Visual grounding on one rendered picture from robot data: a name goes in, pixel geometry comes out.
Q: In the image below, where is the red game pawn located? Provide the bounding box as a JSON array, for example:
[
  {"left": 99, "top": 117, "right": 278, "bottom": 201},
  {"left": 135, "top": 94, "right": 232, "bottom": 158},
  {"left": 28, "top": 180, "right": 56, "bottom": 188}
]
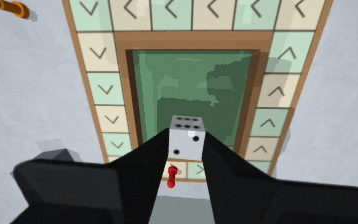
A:
[{"left": 167, "top": 166, "right": 177, "bottom": 188}]

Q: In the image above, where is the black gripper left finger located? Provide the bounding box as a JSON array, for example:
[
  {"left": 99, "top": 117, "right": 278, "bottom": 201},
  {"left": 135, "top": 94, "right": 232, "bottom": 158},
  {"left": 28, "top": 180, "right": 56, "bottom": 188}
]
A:
[{"left": 13, "top": 128, "right": 170, "bottom": 224}]

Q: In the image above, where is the white die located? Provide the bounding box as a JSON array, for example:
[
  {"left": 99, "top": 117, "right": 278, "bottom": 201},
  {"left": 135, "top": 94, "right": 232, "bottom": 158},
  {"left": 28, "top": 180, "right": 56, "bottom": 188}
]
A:
[{"left": 168, "top": 115, "right": 206, "bottom": 161}]

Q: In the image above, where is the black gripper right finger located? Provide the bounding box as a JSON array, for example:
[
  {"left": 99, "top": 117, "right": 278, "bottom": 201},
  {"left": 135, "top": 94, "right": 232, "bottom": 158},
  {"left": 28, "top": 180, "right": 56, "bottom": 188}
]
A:
[{"left": 202, "top": 131, "right": 358, "bottom": 224}]

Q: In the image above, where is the brown wooden board border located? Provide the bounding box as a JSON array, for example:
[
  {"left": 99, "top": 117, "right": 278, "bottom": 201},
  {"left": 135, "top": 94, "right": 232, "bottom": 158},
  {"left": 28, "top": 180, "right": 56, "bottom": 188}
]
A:
[{"left": 61, "top": 0, "right": 334, "bottom": 183}]

